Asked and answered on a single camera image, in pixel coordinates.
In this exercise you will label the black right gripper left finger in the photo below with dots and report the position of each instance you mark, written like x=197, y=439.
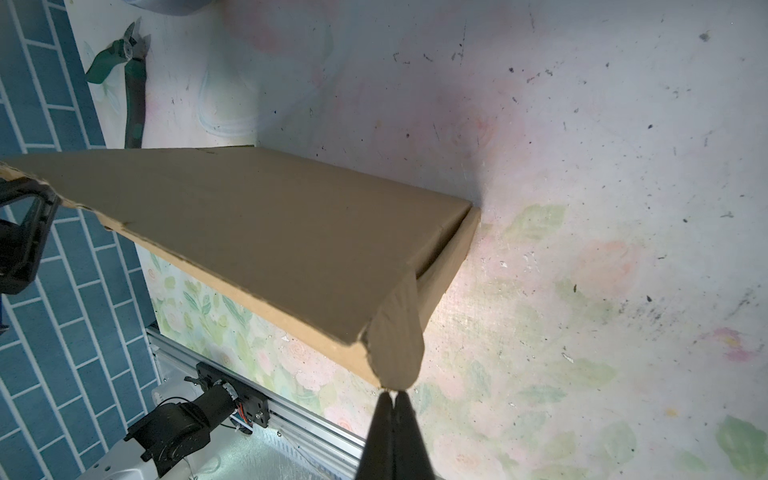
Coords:
x=377, y=460

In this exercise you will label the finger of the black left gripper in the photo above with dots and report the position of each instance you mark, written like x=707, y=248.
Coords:
x=23, y=243

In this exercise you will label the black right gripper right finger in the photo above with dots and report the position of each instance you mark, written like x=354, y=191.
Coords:
x=410, y=457

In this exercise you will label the brown cardboard box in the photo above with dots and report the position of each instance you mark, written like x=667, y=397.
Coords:
x=351, y=264

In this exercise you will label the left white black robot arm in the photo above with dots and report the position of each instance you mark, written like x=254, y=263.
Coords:
x=164, y=437

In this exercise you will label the lavender ceramic cup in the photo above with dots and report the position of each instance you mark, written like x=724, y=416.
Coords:
x=170, y=7

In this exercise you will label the aluminium front rail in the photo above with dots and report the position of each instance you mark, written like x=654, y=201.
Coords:
x=332, y=451

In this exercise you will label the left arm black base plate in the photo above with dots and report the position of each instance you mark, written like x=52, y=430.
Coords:
x=224, y=395

